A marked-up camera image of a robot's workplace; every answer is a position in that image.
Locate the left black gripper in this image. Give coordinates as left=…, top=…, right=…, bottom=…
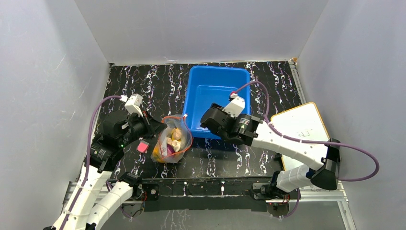
left=120, top=109, right=168, bottom=146

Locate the clear zip top bag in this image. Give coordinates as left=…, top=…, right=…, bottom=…
left=151, top=114, right=193, bottom=163

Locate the orange bell pepper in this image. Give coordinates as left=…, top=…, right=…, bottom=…
left=151, top=143, right=163, bottom=163

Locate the purple onion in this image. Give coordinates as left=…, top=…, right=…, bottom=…
left=161, top=144, right=176, bottom=158

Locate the white mushroom piece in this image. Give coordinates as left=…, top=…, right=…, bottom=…
left=170, top=140, right=181, bottom=153

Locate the blue plastic bin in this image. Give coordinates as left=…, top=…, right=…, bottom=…
left=182, top=66, right=250, bottom=139

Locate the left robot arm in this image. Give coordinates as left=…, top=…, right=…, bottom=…
left=48, top=111, right=167, bottom=230

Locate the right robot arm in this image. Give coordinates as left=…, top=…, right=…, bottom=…
left=200, top=103, right=341, bottom=198

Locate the pink eraser block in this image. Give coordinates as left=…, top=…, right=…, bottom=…
left=136, top=140, right=150, bottom=154

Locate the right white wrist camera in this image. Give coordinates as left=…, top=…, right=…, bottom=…
left=222, top=92, right=245, bottom=118

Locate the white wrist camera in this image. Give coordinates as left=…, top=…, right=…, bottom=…
left=120, top=93, right=144, bottom=117
left=222, top=92, right=245, bottom=118

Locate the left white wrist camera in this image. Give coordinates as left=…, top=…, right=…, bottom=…
left=120, top=93, right=144, bottom=117

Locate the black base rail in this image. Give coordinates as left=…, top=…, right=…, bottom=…
left=111, top=172, right=302, bottom=213

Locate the white board wooden frame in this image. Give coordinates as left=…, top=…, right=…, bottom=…
left=271, top=102, right=330, bottom=171

